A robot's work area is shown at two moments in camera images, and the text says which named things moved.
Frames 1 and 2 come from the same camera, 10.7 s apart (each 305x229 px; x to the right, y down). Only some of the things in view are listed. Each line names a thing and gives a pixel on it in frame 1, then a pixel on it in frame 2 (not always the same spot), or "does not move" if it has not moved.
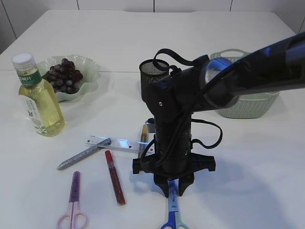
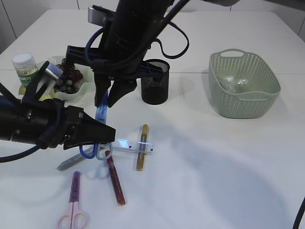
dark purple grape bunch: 64,78 does not move
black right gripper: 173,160 → 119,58
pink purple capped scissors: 74,219 does not move
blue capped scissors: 173,206 → 104,150
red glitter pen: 118,192 does not move
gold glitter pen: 144,140 does not move
